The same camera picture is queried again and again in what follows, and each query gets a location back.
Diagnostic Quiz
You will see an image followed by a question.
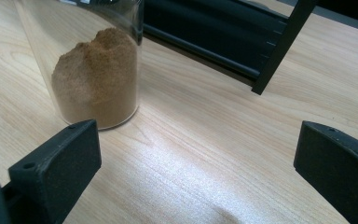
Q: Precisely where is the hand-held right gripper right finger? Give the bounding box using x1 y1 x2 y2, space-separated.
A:
293 120 358 224

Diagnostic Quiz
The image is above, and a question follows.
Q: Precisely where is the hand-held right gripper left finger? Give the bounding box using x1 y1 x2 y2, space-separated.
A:
1 119 103 224

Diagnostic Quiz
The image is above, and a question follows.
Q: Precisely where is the glass jar of brown powder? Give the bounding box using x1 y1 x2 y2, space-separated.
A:
13 0 145 131

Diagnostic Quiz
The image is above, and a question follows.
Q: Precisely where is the black metal rack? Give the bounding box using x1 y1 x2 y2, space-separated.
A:
143 0 320 96

